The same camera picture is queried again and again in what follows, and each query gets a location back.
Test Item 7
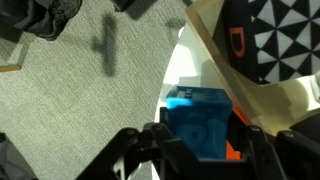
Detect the black white patterned cube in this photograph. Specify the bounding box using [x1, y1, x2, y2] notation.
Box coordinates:
[213, 0, 320, 84]

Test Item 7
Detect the orange block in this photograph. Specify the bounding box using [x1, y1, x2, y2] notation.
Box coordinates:
[225, 103, 251, 161]

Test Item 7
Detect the dark grey fabric object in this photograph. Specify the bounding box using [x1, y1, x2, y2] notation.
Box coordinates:
[0, 132, 38, 180]

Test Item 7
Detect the black floor stand foot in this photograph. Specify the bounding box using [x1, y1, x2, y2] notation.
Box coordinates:
[111, 0, 158, 13]

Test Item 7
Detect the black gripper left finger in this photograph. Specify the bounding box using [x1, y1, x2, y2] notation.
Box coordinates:
[76, 122, 202, 180]

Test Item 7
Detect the blue block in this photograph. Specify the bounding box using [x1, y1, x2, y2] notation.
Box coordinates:
[165, 85, 234, 159]

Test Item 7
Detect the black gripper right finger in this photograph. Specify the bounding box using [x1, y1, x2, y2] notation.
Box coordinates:
[244, 124, 320, 180]

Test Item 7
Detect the wooden tray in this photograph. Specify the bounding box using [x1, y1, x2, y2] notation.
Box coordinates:
[184, 0, 320, 136]

